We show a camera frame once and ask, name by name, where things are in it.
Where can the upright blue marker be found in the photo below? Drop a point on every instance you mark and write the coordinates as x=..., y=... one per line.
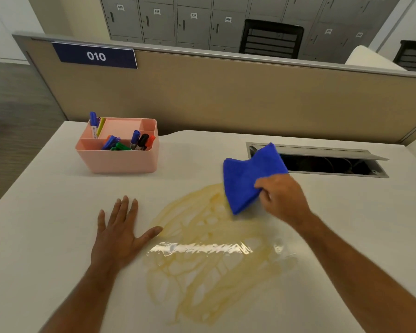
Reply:
x=93, y=123

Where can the person's left forearm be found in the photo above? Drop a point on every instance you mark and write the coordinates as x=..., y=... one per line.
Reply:
x=81, y=301

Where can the black mesh office chair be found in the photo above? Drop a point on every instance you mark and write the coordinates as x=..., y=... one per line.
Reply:
x=271, y=39
x=413, y=57

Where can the beige desk partition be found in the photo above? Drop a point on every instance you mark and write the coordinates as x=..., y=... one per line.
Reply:
x=228, y=93

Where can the person's left thumb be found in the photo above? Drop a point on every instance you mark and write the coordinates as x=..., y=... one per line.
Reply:
x=149, y=234

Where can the row of grey lockers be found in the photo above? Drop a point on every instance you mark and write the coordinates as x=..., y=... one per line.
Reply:
x=201, y=24

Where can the yellow liquid spill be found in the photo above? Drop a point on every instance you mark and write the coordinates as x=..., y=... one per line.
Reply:
x=208, y=273

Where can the white desk corner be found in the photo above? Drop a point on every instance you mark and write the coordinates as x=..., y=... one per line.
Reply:
x=369, y=58

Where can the red orange marker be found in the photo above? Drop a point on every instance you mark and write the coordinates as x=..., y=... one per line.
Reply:
x=149, y=142

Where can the person's left middle finger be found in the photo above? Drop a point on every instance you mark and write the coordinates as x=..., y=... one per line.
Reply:
x=124, y=208

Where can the person's left hand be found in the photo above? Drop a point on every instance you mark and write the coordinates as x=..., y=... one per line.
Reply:
x=115, y=244

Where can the person's left little finger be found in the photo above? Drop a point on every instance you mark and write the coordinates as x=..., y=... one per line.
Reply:
x=102, y=221

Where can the yellow green pen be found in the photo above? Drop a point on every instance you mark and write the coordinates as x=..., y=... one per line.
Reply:
x=101, y=125

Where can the lying blue marker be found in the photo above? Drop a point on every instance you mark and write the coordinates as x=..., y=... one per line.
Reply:
x=109, y=142

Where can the blue capped grey marker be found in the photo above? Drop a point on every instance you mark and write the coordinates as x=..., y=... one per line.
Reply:
x=135, y=139

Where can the person's right hand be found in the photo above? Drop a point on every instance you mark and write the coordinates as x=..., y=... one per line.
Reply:
x=285, y=199

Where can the pink plastic desk organizer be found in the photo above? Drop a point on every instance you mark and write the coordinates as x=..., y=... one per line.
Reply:
x=119, y=161

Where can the person's right fingers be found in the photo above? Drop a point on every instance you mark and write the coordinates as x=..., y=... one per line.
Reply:
x=262, y=186

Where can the person's right forearm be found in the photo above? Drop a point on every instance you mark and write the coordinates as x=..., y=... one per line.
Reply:
x=357, y=273

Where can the green marker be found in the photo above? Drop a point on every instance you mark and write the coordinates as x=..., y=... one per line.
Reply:
x=122, y=147

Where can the dark blue number sign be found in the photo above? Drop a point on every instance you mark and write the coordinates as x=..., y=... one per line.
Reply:
x=95, y=56

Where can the blue microfibre cloth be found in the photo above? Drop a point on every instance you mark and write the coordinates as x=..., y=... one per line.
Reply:
x=244, y=175

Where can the black marker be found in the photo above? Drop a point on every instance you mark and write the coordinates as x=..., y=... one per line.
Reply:
x=142, y=142

